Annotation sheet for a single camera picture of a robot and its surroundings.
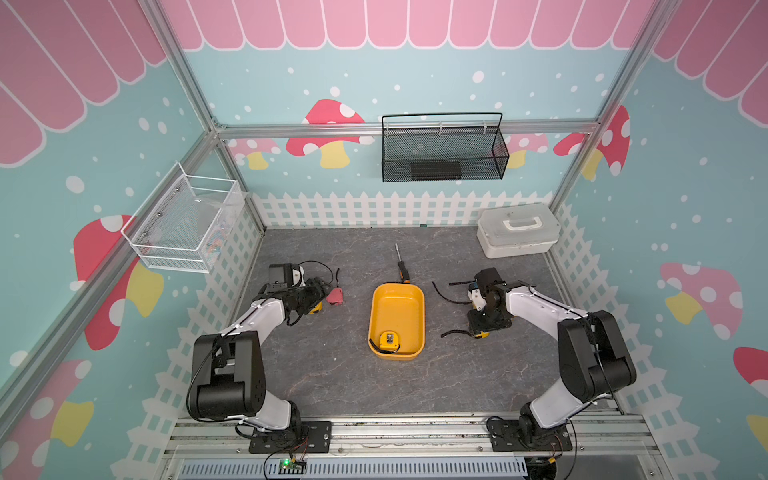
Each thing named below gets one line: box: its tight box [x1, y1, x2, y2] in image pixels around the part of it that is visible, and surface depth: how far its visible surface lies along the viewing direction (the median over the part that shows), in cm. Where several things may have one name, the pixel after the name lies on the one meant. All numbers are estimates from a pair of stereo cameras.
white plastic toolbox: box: [476, 203, 562, 259], surface depth 108 cm
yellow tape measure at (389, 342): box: [369, 330, 400, 354], surface depth 90 cm
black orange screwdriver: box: [395, 242, 411, 284], surface depth 111 cm
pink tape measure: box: [326, 268, 345, 305], surface depth 102 cm
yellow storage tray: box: [367, 282, 426, 361], surface depth 95 cm
